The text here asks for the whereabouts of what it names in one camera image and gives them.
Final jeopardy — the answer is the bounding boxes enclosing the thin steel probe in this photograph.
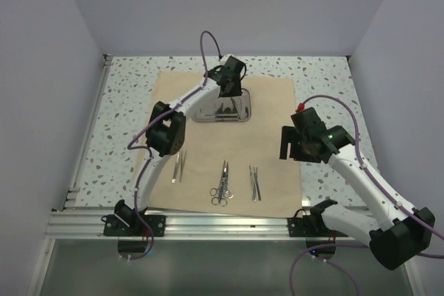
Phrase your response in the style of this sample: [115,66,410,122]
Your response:
[230,98,241,119]

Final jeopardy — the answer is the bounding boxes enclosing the steel scalpel handle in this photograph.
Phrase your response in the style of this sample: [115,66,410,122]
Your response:
[250,166,258,202]
[249,165,257,202]

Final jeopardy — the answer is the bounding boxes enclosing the beige cloth wrap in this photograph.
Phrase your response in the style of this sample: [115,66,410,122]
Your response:
[138,76,302,218]

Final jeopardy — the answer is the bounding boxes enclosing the steel scissors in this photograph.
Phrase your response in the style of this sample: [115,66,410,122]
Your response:
[221,161,234,199]

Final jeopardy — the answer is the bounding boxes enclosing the steel hemostat clamp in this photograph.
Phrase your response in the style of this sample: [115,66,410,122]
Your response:
[210,161,228,207]

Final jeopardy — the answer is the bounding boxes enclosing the steel forceps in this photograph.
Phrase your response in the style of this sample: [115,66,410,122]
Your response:
[179,149,187,182]
[171,150,182,183]

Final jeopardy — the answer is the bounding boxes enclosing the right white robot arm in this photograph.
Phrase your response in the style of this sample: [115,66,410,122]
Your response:
[280,107,435,270]

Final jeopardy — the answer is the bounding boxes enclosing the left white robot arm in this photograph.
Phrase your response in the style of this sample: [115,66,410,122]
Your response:
[114,55,246,236]

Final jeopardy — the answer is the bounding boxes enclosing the steel instrument tray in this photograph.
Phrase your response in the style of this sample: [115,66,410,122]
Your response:
[191,89,252,123]

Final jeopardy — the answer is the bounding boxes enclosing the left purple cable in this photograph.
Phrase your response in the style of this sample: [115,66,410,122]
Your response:
[126,31,225,261]

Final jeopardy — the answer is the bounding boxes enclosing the purple cable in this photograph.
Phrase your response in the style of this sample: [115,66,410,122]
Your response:
[126,31,225,261]
[289,94,444,296]

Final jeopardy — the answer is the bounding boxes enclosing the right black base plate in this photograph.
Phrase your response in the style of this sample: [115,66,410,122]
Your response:
[287,215,347,238]

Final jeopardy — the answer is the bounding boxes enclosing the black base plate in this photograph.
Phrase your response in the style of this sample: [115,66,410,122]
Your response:
[287,215,347,238]
[101,214,167,237]

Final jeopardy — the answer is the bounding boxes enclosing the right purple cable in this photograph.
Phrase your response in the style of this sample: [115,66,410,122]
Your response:
[289,94,444,296]

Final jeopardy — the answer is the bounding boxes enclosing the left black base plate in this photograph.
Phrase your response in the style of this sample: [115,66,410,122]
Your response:
[101,214,167,237]

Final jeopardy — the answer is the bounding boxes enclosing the aluminium rail frame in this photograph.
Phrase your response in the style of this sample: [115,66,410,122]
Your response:
[27,53,413,296]

